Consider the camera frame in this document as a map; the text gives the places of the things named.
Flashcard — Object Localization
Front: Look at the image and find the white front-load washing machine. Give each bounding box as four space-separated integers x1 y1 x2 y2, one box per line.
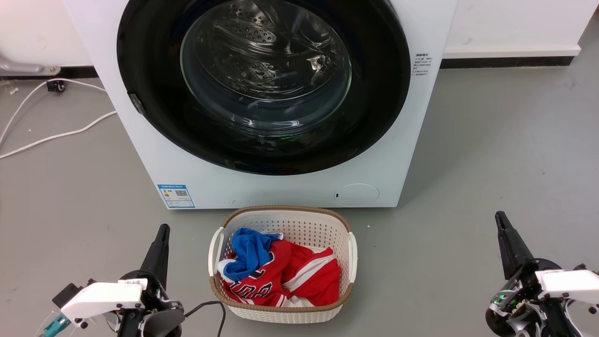
62 0 459 210

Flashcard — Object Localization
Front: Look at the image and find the round black glass washer door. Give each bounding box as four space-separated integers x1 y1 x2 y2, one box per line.
117 0 411 176

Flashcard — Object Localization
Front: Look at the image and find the white plastic laundry basket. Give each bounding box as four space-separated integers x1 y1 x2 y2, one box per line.
208 205 358 324

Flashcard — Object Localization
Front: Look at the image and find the black text sticker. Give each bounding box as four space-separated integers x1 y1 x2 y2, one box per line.
411 52 433 77

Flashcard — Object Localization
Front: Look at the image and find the white floor cable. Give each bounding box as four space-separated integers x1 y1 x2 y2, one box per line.
0 78 107 145
0 110 117 160

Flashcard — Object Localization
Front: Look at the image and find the round white filter cover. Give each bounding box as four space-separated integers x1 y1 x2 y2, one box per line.
334 183 380 207

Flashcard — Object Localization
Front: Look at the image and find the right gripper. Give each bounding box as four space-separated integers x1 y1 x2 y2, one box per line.
489 211 599 315

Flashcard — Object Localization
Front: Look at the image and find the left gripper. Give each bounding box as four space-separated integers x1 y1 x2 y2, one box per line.
51 224 175 328

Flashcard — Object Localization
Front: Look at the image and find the red basketball jersey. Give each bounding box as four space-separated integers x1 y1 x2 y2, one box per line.
218 239 341 308

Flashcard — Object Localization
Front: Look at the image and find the blue garment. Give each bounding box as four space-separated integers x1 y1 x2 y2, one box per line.
223 227 284 282

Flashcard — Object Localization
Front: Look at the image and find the blue energy label sticker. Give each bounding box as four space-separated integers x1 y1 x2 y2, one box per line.
157 184 196 209

